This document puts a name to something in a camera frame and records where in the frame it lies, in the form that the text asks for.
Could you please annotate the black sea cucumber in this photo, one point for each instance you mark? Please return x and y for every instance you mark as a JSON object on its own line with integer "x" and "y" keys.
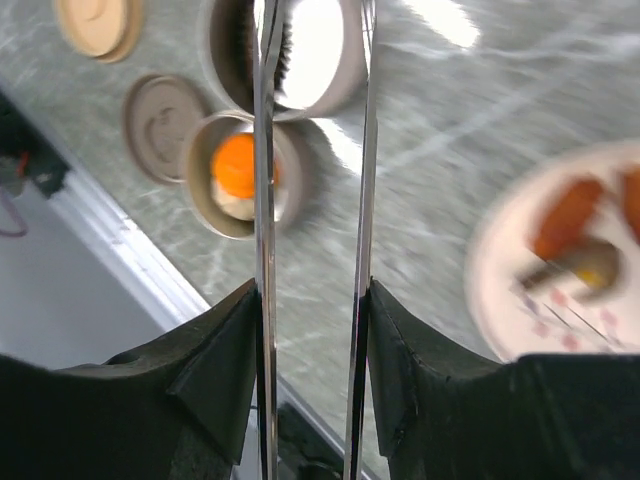
{"x": 242, "y": 45}

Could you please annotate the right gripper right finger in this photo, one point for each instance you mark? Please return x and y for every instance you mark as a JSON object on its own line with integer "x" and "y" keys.
{"x": 445, "y": 412}

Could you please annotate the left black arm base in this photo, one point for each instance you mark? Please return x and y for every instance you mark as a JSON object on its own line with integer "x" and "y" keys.
{"x": 27, "y": 156}

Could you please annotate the metal tongs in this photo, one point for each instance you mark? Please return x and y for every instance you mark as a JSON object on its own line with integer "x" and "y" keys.
{"x": 267, "y": 37}

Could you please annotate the brown round lid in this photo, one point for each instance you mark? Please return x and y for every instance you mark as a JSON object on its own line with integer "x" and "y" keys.
{"x": 158, "y": 113}

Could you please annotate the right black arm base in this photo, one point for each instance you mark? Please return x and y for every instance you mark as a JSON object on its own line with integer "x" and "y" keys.
{"x": 304, "y": 453}

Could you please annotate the aluminium rail frame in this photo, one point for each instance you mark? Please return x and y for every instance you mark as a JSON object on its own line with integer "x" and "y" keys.
{"x": 81, "y": 283}

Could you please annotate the pink white plate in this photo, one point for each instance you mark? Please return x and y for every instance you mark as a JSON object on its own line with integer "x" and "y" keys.
{"x": 548, "y": 320}

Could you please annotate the white steamed bun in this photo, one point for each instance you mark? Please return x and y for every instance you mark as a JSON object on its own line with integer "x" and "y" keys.
{"x": 240, "y": 207}

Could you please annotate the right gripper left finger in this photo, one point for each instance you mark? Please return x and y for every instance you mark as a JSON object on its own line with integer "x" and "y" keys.
{"x": 176, "y": 407}

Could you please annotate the beige round lid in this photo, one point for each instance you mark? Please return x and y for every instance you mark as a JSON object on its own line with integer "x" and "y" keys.
{"x": 105, "y": 30}

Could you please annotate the brown steel lunch container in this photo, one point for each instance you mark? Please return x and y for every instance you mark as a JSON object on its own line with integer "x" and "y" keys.
{"x": 293, "y": 173}

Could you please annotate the orange sweet potato piece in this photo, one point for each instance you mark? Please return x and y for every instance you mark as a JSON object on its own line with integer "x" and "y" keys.
{"x": 232, "y": 163}

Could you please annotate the beige steel lunch container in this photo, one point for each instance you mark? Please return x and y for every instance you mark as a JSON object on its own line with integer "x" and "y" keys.
{"x": 326, "y": 64}

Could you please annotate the fried brown food piece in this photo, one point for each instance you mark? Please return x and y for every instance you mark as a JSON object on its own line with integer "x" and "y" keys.
{"x": 565, "y": 220}

